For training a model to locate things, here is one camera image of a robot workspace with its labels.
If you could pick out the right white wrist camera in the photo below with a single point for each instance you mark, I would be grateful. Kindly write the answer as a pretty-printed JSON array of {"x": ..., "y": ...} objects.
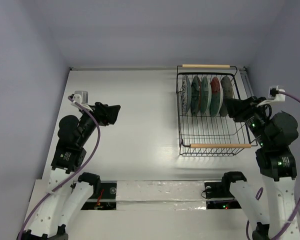
[{"x": 276, "y": 94}]

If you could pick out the black wire dish rack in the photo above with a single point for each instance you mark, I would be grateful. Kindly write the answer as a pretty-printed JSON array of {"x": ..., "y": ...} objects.
[{"x": 203, "y": 135}]

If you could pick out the blue floral white plate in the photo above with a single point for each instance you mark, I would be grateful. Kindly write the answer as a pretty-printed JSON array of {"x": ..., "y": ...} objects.
[{"x": 186, "y": 94}]

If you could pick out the dark teal plate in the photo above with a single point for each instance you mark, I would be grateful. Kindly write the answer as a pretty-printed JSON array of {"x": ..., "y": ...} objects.
[{"x": 196, "y": 92}]

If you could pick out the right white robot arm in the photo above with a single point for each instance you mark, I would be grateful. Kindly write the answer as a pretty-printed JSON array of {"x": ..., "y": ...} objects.
[{"x": 277, "y": 166}]

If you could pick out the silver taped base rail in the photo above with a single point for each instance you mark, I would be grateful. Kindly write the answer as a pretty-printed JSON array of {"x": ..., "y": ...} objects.
[{"x": 171, "y": 195}]

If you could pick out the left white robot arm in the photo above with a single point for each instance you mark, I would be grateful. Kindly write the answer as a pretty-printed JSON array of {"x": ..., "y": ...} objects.
[{"x": 68, "y": 187}]

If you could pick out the red and teal plate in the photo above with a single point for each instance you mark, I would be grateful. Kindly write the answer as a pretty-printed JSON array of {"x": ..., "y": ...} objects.
[{"x": 216, "y": 96}]

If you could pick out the grey marbled plate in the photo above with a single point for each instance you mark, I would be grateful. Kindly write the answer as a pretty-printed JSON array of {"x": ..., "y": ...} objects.
[{"x": 227, "y": 93}]

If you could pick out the light green flower plate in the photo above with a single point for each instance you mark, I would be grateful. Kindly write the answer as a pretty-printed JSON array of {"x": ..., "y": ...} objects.
[{"x": 206, "y": 95}]

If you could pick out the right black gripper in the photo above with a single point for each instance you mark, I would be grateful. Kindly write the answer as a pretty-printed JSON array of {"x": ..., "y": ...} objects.
[{"x": 242, "y": 110}]

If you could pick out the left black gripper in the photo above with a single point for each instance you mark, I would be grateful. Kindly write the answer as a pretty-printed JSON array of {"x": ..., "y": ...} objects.
[{"x": 107, "y": 114}]

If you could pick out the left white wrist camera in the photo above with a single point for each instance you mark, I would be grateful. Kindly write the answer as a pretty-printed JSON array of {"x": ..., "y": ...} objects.
[{"x": 79, "y": 99}]

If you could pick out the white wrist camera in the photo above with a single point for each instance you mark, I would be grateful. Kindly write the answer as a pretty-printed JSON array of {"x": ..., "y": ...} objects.
[
  {"x": 79, "y": 99},
  {"x": 276, "y": 94}
]

